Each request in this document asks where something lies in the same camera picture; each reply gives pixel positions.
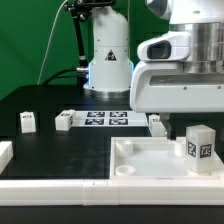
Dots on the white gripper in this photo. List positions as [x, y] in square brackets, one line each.
[162, 87]

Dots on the white square tabletop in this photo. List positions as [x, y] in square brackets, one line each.
[155, 158]

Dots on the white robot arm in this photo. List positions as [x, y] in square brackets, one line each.
[181, 62]

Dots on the white AprilTag base sheet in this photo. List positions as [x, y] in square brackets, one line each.
[109, 119]

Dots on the white U-shaped obstacle fence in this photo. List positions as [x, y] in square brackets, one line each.
[109, 191]

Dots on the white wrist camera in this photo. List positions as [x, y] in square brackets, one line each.
[172, 46]

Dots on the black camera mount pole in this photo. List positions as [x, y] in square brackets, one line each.
[80, 11]

